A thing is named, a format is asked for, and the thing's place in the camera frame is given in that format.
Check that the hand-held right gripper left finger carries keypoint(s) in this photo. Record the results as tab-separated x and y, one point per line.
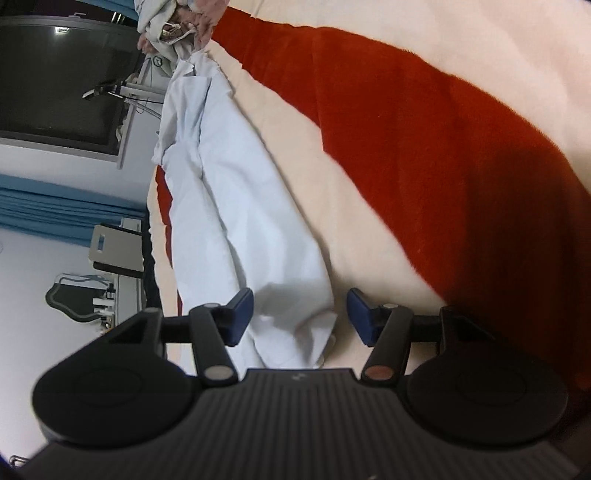
242	316

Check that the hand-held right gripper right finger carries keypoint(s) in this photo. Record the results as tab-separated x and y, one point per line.
360	318

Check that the white shirt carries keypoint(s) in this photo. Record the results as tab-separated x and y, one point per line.
231	207

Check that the pile of clothes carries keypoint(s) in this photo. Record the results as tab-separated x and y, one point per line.
207	18

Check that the white vanity desk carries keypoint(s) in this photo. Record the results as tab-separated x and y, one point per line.
129	295

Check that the group of cosmetic bottles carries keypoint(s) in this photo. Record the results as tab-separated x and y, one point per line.
104	302

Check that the white and black chair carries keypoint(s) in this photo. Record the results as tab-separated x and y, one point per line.
106	249

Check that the wavy vanity mirror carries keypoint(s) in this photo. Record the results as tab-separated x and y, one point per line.
69	300

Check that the striped fleece blanket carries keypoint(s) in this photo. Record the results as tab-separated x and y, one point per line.
415	138

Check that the blue curtain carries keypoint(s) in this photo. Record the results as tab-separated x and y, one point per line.
124	7
55	207

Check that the garment steamer stand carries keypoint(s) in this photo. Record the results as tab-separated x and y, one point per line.
106	87

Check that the dark window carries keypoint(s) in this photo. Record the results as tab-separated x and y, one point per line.
55	83

